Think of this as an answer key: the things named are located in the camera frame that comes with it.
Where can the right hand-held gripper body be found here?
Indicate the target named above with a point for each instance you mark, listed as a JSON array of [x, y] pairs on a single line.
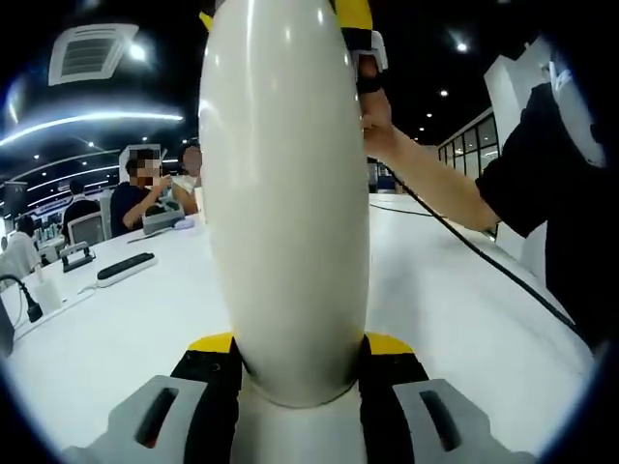
[[370, 84]]

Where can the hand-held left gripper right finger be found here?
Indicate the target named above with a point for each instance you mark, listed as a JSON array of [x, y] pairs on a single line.
[[387, 415]]

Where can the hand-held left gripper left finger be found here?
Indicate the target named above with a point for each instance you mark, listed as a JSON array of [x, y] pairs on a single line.
[[208, 411]]

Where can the cream thermos bottle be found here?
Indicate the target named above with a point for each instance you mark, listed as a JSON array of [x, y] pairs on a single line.
[[285, 193]]

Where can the person's right hand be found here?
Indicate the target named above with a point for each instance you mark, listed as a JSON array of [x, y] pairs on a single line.
[[377, 121]]

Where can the white table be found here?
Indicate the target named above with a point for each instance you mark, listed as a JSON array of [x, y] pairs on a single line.
[[145, 338]]

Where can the ceiling air conditioner vent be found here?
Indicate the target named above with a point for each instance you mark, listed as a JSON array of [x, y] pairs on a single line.
[[87, 55]]

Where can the curved ceiling light strip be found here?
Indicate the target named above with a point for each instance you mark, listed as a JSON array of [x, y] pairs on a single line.
[[97, 121]]

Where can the white and black power strip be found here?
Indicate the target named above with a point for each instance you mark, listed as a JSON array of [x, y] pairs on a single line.
[[126, 267]]

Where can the pale lavender pouch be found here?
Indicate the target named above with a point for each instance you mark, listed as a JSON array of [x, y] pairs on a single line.
[[184, 224]]

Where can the grey device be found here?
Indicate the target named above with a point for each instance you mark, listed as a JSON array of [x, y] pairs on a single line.
[[162, 222]]

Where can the white charger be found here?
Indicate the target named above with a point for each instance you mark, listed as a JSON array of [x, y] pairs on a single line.
[[48, 295]]

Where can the black plug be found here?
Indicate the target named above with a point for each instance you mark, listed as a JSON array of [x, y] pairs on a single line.
[[33, 309]]

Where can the white chest-worn device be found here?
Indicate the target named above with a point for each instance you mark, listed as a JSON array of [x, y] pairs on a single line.
[[580, 111]]

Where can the grey office chair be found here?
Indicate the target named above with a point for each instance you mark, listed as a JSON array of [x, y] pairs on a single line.
[[87, 229]]

